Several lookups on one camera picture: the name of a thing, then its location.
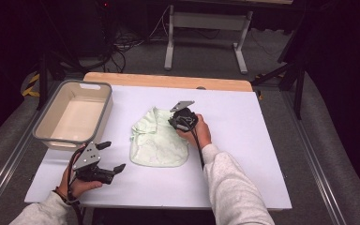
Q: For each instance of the yellow black striped tape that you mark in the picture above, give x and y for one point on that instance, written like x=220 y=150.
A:
x=31 y=90

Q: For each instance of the beige plastic basket grey rim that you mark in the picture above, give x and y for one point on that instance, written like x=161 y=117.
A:
x=75 y=118

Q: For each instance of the black metal stand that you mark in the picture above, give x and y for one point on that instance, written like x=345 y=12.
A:
x=42 y=87

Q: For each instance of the grey metal desk frame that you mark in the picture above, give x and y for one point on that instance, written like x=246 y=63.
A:
x=209 y=21

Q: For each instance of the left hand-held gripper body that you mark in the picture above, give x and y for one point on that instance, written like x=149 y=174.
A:
x=87 y=159

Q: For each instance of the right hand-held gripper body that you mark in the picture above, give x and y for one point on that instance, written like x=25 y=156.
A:
x=182 y=120

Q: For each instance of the black tripod stand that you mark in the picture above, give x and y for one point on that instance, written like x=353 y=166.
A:
x=299 y=93

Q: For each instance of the light green baby shirt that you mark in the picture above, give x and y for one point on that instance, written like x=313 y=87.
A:
x=156 y=146

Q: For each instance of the person's right hand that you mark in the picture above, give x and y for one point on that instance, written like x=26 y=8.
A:
x=200 y=134

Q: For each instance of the aluminium floor rail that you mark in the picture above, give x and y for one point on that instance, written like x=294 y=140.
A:
x=11 y=161
x=318 y=175

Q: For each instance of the white table mat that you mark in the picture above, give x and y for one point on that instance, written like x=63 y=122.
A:
x=247 y=140

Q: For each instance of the person's left hand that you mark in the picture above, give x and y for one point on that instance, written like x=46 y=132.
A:
x=78 y=188

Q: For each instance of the black equipment case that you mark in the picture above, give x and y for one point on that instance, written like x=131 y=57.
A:
x=93 y=31

